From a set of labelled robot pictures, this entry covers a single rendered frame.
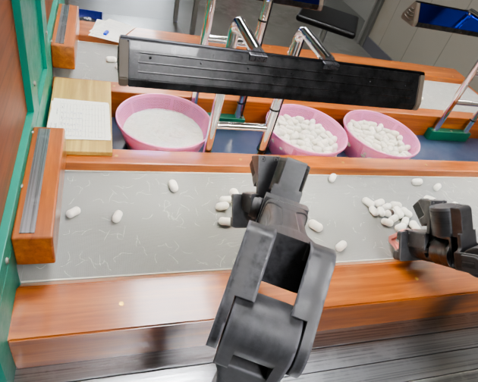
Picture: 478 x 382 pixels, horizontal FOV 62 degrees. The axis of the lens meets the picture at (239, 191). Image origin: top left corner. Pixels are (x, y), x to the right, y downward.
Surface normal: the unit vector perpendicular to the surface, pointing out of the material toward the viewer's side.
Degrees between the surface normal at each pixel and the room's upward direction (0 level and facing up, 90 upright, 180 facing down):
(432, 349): 0
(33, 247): 90
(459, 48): 90
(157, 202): 0
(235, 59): 58
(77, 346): 90
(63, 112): 0
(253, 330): 38
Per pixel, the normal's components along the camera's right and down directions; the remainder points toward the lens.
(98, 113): 0.22, -0.72
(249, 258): 0.05, -0.26
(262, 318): 0.13, -0.49
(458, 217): -0.87, 0.18
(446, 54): -0.95, 0.00
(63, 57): 0.23, 0.69
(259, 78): 0.32, 0.20
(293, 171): -0.02, -0.06
